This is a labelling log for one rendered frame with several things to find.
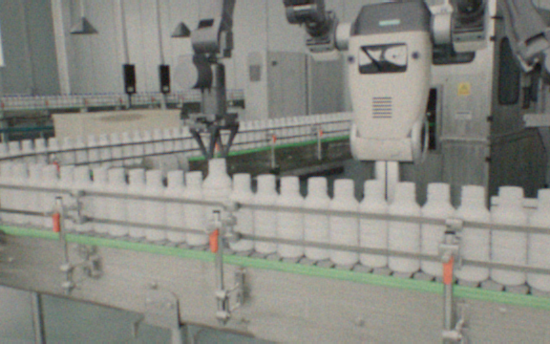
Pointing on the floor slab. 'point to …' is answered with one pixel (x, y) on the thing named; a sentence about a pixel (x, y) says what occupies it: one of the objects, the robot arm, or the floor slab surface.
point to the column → (65, 47)
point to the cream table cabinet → (115, 123)
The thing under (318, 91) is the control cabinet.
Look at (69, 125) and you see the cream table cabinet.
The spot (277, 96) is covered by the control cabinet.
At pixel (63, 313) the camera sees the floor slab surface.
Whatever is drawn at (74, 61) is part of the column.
